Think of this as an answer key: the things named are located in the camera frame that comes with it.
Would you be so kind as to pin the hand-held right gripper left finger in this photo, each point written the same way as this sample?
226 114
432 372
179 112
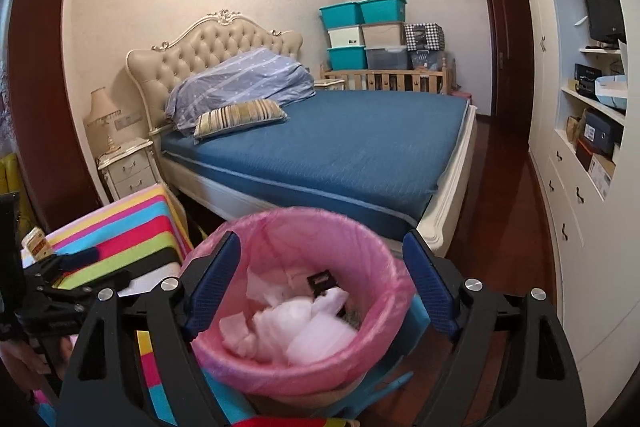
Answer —
215 283

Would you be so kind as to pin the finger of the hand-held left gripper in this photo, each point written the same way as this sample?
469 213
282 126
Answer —
107 279
80 257

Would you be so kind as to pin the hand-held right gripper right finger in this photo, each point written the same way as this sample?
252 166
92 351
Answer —
430 288

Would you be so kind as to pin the yellow snack box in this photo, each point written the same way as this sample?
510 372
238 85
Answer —
37 247

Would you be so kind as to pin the small black packet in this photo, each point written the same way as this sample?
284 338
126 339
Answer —
320 282

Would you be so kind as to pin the white tissue paper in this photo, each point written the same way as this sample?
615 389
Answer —
310 332

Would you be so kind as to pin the bin with pink bag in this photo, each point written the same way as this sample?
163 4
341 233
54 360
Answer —
300 374

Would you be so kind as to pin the person's left hand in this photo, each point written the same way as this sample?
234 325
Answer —
20 364

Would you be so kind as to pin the rainbow striped tablecloth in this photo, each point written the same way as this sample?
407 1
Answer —
125 232

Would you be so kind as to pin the cream nightstand with drawers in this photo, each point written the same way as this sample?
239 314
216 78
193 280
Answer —
130 172

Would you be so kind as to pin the beige table lamp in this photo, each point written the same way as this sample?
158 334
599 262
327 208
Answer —
102 107

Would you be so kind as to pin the beige striped pillow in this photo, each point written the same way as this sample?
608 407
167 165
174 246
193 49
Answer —
240 118

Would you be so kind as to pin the blue bed with tufted headboard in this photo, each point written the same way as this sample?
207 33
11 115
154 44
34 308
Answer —
325 142

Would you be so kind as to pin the pink item by crib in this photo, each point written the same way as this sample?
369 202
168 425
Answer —
462 97

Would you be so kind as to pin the folded blue striped duvet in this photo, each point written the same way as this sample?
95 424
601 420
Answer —
240 82

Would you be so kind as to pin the white cardboard box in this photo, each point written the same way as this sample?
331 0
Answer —
601 177

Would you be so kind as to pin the dark brown box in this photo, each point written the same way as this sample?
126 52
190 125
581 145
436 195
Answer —
586 153

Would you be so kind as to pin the clear storage bag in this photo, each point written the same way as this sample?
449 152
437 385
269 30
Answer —
426 61

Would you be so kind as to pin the grey clear storage bin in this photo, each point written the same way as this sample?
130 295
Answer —
387 58

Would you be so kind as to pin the teal storage bin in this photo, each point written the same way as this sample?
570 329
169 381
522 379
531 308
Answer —
347 58
341 15
383 10

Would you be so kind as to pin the dark brown wooden door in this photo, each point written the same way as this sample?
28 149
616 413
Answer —
510 52

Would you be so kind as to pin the black white checkered bag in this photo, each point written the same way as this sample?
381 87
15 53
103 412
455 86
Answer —
424 38

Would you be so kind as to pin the beige storage bin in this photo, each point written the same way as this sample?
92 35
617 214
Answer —
383 34

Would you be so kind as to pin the black box on shelf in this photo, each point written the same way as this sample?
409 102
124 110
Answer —
586 79

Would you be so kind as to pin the white storage bin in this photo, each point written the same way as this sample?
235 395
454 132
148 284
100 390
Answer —
346 37

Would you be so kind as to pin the white and blue box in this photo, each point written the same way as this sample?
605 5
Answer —
612 93

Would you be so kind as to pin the white wall cabinet unit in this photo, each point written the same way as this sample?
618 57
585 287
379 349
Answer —
565 217

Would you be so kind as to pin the brown wooden door frame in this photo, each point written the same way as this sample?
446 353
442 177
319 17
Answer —
45 107

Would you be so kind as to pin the wooden crib rail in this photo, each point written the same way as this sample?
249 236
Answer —
390 79

